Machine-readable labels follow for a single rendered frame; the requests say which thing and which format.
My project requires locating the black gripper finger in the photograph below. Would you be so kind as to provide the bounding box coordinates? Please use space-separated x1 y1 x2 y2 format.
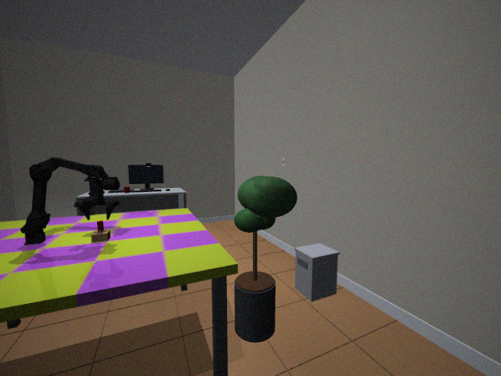
106 207 115 220
77 207 90 220

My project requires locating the brown square block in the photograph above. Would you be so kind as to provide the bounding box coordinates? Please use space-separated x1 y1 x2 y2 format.
91 230 110 243

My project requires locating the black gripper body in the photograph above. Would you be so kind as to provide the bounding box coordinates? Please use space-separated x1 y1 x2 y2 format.
74 190 119 208

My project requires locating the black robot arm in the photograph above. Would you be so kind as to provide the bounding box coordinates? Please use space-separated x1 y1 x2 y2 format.
20 157 121 245

